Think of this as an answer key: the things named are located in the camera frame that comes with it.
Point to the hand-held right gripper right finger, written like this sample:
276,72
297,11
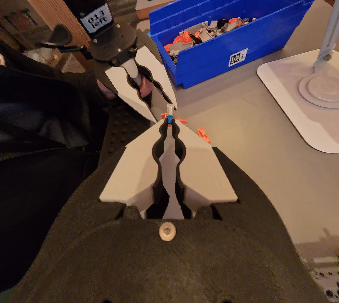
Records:
206,175

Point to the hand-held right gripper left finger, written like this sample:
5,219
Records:
127,175

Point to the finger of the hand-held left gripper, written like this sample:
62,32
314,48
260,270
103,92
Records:
127,88
156,72

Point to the small blue pin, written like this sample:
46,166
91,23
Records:
170,120

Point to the blue plastic bin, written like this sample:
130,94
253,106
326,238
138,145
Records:
264,29

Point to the person's left forearm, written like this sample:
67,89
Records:
84,88

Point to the person's left hand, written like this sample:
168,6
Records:
146,87

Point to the black perforated pad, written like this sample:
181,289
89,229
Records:
119,128

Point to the black chair armrest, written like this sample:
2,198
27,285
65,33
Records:
59,36

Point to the white packaging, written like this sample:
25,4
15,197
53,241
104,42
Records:
42,56

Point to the printed cardboard box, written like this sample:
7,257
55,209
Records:
23,27

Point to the white book stand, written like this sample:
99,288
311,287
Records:
291,96

